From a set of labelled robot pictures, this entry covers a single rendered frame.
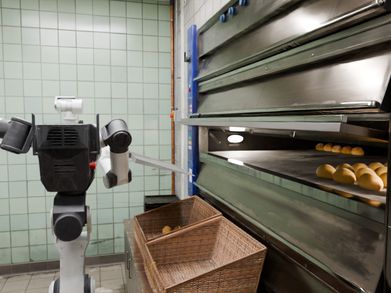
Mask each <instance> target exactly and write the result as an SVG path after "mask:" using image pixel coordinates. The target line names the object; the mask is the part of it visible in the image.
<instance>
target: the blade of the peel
mask: <svg viewBox="0 0 391 293"><path fill-rule="evenodd" d="M129 152H131V151H129ZM131 160H132V161H133V162H134V163H137V164H140V165H146V166H151V167H156V168H159V169H164V170H169V171H174V172H177V173H182V174H187V175H191V176H195V175H193V174H191V173H189V172H187V171H185V170H184V169H182V168H180V167H179V166H176V165H173V164H170V163H167V162H163V161H161V160H158V159H154V158H151V157H147V156H144V155H140V154H138V153H135V152H131Z"/></svg>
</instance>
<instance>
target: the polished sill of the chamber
mask: <svg viewBox="0 0 391 293"><path fill-rule="evenodd" d="M199 157H201V158H203V159H206V160H209V161H212V162H214V163H217V164H220V165H222V166H226V167H228V168H231V169H234V170H237V171H240V172H242V173H245V174H248V175H250V176H253V177H256V178H259V179H261V180H264V181H267V182H269V183H272V184H275V185H278V186H280V187H283V188H286V189H288V190H292V191H294V192H298V193H299V194H303V195H305V196H308V197H311V198H314V199H317V200H319V201H322V202H325V203H328V204H330V205H333V206H336V207H338V208H341V209H344V210H347V211H349V212H352V213H355V214H358V215H360V216H364V217H366V218H369V219H371V220H374V221H377V222H380V223H383V224H385V211H386V204H385V203H382V202H378V201H374V200H371V199H368V198H364V197H361V196H357V195H354V194H350V193H347V192H343V191H339V190H336V189H333V188H329V187H326V186H323V185H319V184H316V183H312V182H309V181H305V180H302V179H299V178H295V177H292V176H288V175H285V174H282V173H278V172H275V171H271V170H268V169H264V168H261V167H257V166H253V165H250V164H247V163H243V162H239V161H237V160H233V159H229V158H226V157H223V156H219V155H216V154H213V153H209V152H199Z"/></svg>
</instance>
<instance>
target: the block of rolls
mask: <svg viewBox="0 0 391 293"><path fill-rule="evenodd" d="M387 169H388V163H385V164H384V165H383V164H381V163H379V162H376V163H371V164H369V165H368V166H367V165H365V164H363V163H356V164H354V165H352V166H350V165H349V164H347V163H344V164H340V165H338V166H337V167H336V168H334V167H332V166H331V165H320V167H318V168H317V171H316V174H317V176H318V177H322V178H332V179H333V180H334V181H335V182H338V183H343V184H354V183H355V181H356V180H357V181H358V185H359V187H361V188H364V189H367V190H374V191H380V190H381V189H382V188H383V187H385V188H386V183H387Z"/></svg>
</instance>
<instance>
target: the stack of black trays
mask: <svg viewBox="0 0 391 293"><path fill-rule="evenodd" d="M177 201H180V198H179V196H178V195H177V194H173V195H144V201H143V207H144V212H147V211H149V210H153V209H156V208H159V207H161V206H164V205H167V204H170V203H174V202H177Z"/></svg>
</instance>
